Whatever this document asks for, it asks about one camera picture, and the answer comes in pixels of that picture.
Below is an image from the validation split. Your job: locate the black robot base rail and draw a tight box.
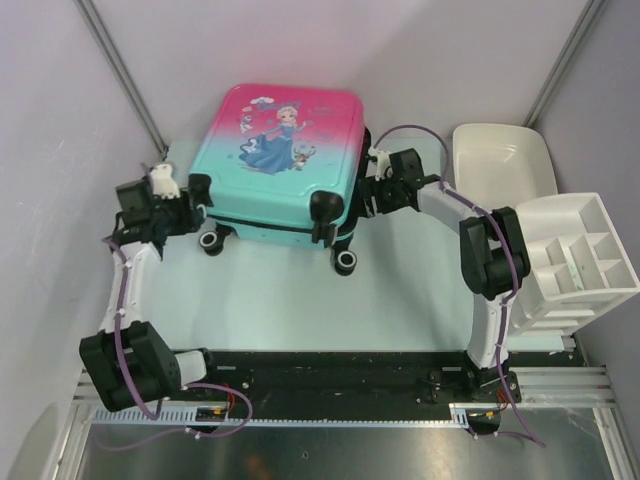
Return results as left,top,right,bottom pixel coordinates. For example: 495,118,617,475
204,351,584,425

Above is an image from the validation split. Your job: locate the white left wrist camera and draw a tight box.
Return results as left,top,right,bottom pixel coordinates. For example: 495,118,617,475
148,162,181,200

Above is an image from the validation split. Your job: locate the white divided organizer tray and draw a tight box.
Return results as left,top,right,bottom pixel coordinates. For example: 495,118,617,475
509,193,639,336

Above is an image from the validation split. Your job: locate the aluminium frame post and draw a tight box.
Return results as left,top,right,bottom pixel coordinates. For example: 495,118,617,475
522,0,610,129
73,0,168,158

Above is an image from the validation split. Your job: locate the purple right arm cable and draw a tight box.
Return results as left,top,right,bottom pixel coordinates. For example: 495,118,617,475
373,123,548,449

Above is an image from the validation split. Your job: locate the cream plastic basin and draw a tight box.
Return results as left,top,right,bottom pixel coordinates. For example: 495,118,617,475
452,123,558,209

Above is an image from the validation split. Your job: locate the right aluminium frame post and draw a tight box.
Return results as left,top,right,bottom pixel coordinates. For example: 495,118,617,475
522,0,610,129

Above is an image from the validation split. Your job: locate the aluminium extrusion crossbar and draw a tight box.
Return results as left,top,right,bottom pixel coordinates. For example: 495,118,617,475
74,365,614,404

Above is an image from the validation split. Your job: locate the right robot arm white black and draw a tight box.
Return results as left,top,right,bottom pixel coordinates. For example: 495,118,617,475
359,147,531,401

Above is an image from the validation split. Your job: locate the left aluminium frame post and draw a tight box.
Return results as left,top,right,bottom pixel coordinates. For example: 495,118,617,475
73,0,168,158

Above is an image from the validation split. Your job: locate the pink and teal children's suitcase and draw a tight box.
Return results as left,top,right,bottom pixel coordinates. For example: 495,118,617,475
188,84,371,276

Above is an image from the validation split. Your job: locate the white slotted cable duct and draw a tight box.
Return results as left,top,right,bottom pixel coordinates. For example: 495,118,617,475
90,404,503,430

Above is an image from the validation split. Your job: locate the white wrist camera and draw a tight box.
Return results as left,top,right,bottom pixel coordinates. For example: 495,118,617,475
368,147,393,181
148,162,181,200

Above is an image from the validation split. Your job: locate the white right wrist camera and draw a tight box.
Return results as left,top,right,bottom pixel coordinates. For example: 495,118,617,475
368,147,393,181

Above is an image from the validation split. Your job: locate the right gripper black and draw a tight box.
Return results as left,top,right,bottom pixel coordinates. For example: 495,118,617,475
356,172,403,219

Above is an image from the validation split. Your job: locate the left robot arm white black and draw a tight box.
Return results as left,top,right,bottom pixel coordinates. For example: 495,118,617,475
79,176,221,419

